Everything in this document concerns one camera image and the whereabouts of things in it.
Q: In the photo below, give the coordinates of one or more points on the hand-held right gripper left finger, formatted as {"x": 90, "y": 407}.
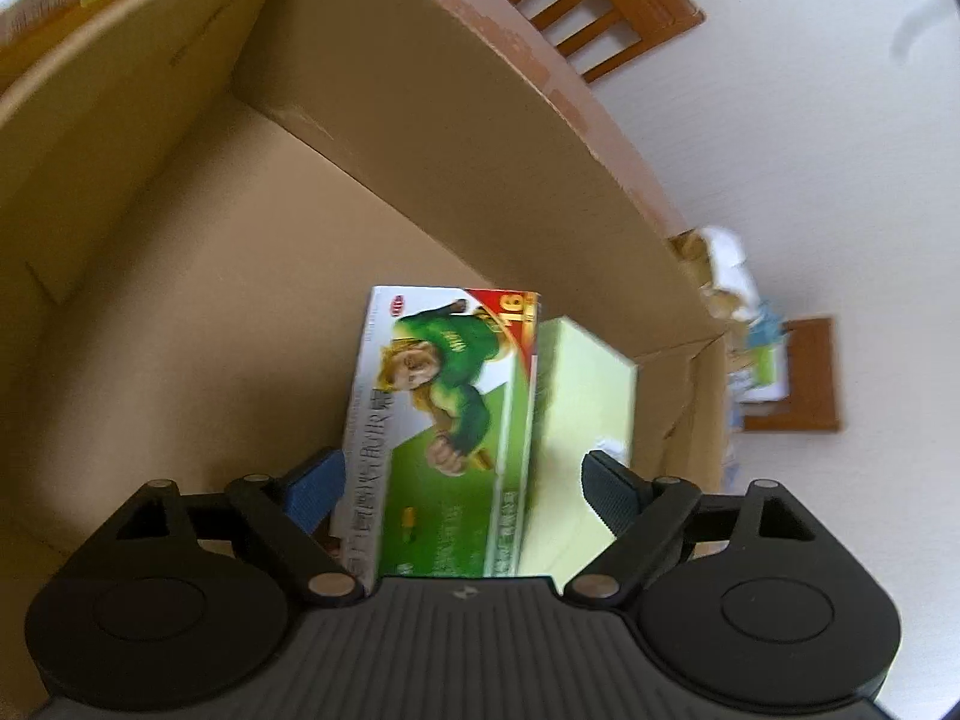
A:
{"x": 315, "y": 491}

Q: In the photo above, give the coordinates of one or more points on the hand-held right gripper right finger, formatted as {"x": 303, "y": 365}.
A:
{"x": 611, "y": 491}

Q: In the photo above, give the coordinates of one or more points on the pale green box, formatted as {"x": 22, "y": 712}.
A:
{"x": 577, "y": 390}

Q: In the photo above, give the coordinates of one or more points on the green monkey print box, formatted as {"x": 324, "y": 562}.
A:
{"x": 442, "y": 390}

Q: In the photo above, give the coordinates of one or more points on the cardboard box base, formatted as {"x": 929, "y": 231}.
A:
{"x": 187, "y": 277}

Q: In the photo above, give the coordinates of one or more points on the blue toy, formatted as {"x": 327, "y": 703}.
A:
{"x": 765, "y": 322}

